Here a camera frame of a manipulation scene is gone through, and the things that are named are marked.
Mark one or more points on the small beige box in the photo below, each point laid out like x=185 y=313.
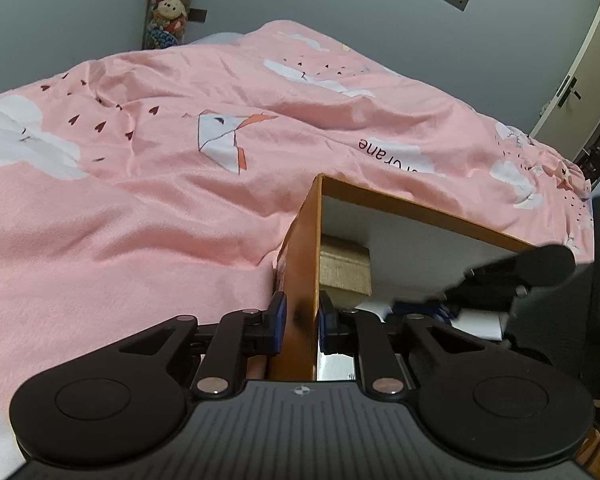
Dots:
x=342 y=265

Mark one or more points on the white door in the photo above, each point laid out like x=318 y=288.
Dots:
x=580 y=50

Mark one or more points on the pink printed blanket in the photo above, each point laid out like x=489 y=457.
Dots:
x=130 y=220

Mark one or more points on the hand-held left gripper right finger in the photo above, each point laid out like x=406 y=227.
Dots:
x=324 y=320

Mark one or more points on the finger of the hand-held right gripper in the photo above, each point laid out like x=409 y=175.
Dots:
x=525 y=266

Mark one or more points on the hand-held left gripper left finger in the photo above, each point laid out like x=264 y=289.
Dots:
x=278 y=312

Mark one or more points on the orange cardboard box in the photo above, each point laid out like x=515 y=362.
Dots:
x=300 y=260

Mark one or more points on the hanging column of plush toys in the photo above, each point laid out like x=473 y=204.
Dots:
x=170 y=10

